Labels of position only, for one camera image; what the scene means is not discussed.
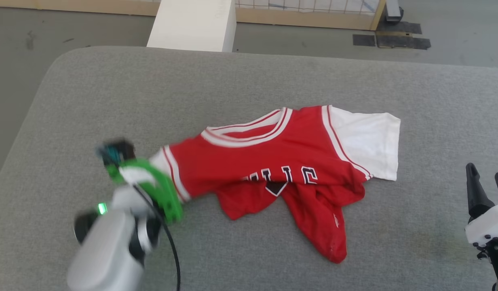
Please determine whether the grey fabric sofa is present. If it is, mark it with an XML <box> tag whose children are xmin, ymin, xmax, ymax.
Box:
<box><xmin>0</xmin><ymin>46</ymin><xmax>498</xmax><ymax>291</ymax></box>

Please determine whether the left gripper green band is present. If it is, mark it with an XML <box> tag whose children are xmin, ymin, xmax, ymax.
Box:
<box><xmin>106</xmin><ymin>158</ymin><xmax>184</xmax><ymax>225</ymax></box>

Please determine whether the small black tape patch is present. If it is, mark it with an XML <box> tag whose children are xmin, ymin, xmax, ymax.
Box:
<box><xmin>353</xmin><ymin>34</ymin><xmax>376</xmax><ymax>47</ymax></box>

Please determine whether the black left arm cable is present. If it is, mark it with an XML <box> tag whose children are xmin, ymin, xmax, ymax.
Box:
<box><xmin>133</xmin><ymin>184</ymin><xmax>181</xmax><ymax>291</ymax></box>

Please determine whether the lemon print partition screen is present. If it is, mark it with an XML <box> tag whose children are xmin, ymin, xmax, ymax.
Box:
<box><xmin>0</xmin><ymin>0</ymin><xmax>387</xmax><ymax>31</ymax></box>

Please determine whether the grey metal partition stand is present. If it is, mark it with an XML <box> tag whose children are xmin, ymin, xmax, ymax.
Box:
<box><xmin>384</xmin><ymin>0</ymin><xmax>404</xmax><ymax>21</ymax></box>

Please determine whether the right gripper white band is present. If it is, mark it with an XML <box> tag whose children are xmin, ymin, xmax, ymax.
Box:
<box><xmin>465</xmin><ymin>163</ymin><xmax>498</xmax><ymax>247</ymax></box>

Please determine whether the red and white basketball jersey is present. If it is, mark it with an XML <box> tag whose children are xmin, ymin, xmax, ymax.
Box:
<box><xmin>150</xmin><ymin>105</ymin><xmax>401</xmax><ymax>264</ymax></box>

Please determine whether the white rectangular box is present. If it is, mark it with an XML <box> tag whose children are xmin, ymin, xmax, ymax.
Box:
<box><xmin>147</xmin><ymin>0</ymin><xmax>236</xmax><ymax>52</ymax></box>

